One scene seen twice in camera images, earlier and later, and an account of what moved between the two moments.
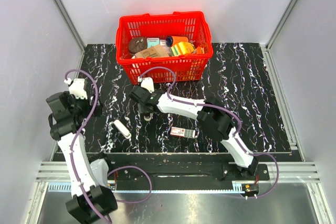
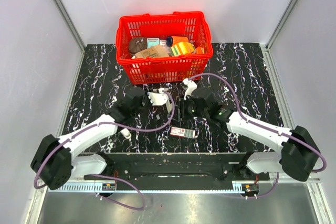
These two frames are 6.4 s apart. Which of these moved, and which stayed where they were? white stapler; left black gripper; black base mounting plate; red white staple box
Moved: left black gripper
Stayed: red white staple box; white stapler; black base mounting plate
